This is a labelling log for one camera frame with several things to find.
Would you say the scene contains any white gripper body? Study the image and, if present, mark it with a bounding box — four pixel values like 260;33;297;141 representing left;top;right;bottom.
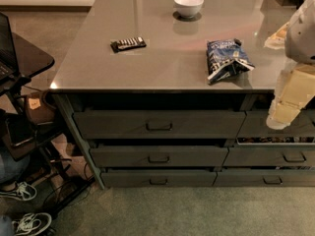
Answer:
274;59;296;98

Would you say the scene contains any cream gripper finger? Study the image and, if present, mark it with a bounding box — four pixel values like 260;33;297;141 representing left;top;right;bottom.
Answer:
266;64;315;130

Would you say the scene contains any grey drawer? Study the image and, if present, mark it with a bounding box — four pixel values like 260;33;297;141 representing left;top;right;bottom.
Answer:
101;169;217;188
214;170;315;187
90;146;228;167
237;110;315;138
73;110;245;139
223;145;315;166

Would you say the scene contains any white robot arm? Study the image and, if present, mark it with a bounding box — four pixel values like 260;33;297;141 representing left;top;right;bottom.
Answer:
266;0;315;130

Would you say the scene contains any blue chip bag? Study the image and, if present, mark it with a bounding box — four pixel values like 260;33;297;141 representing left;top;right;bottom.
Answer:
206;38;255;85

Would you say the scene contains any white ceramic bowl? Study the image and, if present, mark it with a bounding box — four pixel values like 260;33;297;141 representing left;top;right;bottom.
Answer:
174;0;204;18

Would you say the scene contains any black snack bar package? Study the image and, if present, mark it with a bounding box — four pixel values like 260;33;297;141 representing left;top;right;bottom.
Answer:
110;36;147;53

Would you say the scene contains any brown bag with tag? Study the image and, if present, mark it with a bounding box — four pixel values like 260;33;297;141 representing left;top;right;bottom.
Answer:
25;90;56;125

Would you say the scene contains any black laptop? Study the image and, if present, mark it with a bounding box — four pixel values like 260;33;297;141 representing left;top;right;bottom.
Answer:
0;13;19;81

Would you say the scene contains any person leg in jeans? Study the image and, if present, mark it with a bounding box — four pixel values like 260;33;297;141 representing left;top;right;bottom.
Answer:
0;147;30;184

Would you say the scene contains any white sneaker lower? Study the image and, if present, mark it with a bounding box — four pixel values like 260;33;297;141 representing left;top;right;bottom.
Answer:
12;212;52;236

